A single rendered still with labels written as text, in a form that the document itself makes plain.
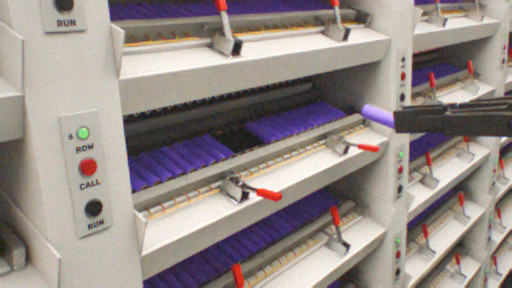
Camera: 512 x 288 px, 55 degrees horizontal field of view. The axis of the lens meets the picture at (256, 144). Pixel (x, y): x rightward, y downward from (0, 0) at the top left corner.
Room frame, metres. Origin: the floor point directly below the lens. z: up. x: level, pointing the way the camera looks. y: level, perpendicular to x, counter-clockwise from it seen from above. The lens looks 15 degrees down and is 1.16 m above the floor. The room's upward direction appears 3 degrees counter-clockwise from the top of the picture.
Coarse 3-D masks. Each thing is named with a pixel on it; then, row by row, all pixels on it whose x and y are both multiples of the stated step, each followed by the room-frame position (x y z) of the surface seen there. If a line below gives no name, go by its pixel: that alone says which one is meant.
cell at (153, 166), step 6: (138, 156) 0.66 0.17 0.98; (144, 156) 0.66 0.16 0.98; (144, 162) 0.65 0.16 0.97; (150, 162) 0.64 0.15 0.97; (156, 162) 0.65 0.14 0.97; (150, 168) 0.64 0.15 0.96; (156, 168) 0.64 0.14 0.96; (162, 168) 0.64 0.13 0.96; (156, 174) 0.63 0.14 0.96; (162, 174) 0.63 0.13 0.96; (168, 174) 0.63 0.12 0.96; (162, 180) 0.62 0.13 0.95
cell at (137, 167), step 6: (132, 162) 0.64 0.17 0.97; (138, 162) 0.64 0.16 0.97; (132, 168) 0.63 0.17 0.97; (138, 168) 0.63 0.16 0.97; (144, 168) 0.63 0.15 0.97; (138, 174) 0.62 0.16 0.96; (144, 174) 0.62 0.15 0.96; (150, 174) 0.62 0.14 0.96; (144, 180) 0.61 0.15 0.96; (150, 180) 0.61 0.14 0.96; (156, 180) 0.61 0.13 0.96; (150, 186) 0.60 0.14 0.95
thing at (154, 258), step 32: (256, 96) 0.90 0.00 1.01; (320, 96) 1.05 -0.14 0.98; (352, 96) 1.00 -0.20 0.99; (128, 128) 0.69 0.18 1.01; (384, 128) 0.95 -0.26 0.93; (288, 160) 0.77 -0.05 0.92; (320, 160) 0.80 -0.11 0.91; (352, 160) 0.85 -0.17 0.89; (288, 192) 0.71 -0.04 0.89; (160, 224) 0.55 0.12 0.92; (192, 224) 0.57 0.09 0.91; (224, 224) 0.60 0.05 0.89; (160, 256) 0.52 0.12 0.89
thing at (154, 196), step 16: (320, 128) 0.86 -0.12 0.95; (336, 128) 0.88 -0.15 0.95; (272, 144) 0.76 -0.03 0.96; (288, 144) 0.78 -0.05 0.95; (304, 144) 0.81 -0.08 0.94; (320, 144) 0.83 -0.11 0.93; (240, 160) 0.69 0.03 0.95; (256, 160) 0.71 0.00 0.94; (272, 160) 0.75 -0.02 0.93; (192, 176) 0.63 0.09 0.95; (208, 176) 0.64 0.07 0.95; (144, 192) 0.57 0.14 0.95; (160, 192) 0.58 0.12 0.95; (176, 192) 0.60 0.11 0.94; (144, 208) 0.56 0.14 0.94
